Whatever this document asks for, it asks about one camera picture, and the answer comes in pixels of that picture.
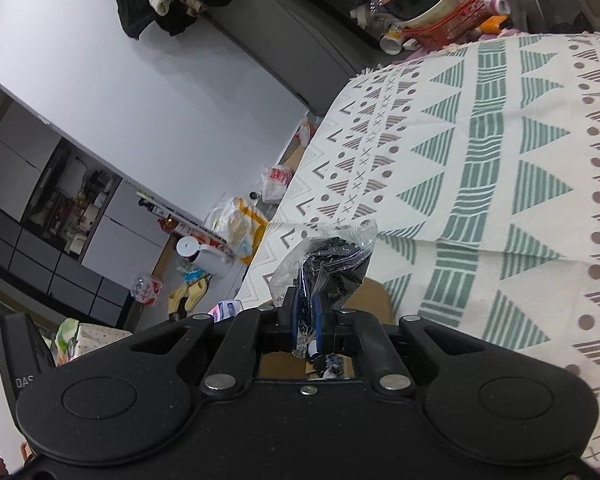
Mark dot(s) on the paper cup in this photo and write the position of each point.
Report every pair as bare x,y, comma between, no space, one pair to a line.
392,42

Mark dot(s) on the green floral cloth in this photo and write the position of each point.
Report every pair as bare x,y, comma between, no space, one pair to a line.
67,332

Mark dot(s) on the dotted cream box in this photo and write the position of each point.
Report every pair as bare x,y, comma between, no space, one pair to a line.
92,337

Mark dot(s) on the red plastic basket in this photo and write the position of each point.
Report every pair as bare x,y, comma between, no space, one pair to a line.
449,22

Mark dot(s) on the grey wall cabinet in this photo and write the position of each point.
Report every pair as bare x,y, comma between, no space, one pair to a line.
55,230

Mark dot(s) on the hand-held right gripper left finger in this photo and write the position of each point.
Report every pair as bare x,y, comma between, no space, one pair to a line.
302,307

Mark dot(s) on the black cloth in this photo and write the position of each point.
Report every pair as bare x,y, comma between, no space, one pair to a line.
332,265

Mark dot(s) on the narrow white rack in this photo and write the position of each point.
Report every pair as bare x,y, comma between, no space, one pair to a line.
172,212

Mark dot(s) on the pack of water bottles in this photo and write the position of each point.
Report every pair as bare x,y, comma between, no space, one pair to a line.
147,290

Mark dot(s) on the orange packet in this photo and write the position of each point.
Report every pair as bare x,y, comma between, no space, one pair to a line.
494,22

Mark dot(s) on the patterned fringed blanket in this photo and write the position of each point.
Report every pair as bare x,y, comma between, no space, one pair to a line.
479,185

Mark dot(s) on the yellow and white plastic bag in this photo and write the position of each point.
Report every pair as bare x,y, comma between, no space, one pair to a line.
236,225

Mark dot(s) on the pink packet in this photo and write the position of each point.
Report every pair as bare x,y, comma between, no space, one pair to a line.
225,310

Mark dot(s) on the white and red plastic bag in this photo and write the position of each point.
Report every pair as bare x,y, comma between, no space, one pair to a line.
279,180

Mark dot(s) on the white round bin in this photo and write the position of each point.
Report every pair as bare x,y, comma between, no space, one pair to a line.
200,255

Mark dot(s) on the yellow slippers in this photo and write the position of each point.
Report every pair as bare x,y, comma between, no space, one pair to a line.
190,296

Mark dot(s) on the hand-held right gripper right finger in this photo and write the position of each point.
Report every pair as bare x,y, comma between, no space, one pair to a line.
323,312

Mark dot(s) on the brown cardboard box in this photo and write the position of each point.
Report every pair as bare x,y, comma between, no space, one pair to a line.
374,302

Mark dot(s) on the pink roll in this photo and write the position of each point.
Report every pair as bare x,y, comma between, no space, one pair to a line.
497,5

